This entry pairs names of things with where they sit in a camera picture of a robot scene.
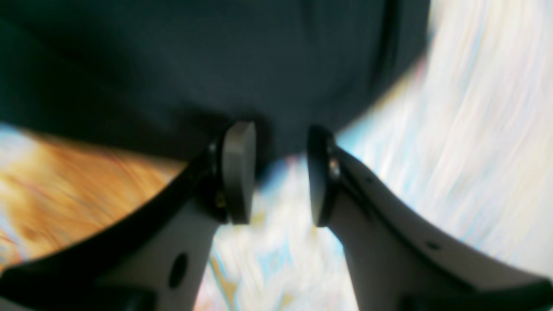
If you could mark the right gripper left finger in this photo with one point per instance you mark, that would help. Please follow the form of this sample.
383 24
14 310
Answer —
153 259

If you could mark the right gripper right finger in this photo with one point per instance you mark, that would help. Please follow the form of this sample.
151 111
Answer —
396 259

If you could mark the black t-shirt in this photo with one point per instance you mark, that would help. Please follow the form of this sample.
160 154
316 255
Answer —
164 77

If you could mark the patterned tablecloth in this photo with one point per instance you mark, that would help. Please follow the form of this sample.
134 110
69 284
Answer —
465 138

